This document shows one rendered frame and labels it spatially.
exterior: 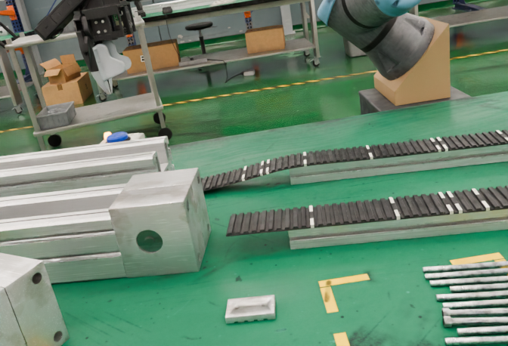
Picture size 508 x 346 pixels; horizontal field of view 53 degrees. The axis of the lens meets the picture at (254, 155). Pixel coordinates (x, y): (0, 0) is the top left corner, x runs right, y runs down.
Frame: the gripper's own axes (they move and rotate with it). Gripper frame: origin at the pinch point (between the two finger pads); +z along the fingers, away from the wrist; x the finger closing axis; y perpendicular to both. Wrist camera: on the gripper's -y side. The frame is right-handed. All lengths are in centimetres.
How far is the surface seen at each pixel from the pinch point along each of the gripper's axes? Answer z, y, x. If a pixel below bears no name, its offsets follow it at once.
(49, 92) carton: 76, -232, 418
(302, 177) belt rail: 15.4, 33.9, -15.0
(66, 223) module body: 8.2, 6.5, -36.9
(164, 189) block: 7.0, 17.7, -33.2
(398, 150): 13, 49, -14
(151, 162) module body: 8.9, 11.6, -18.0
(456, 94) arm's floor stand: 17, 68, 23
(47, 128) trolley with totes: 67, -144, 235
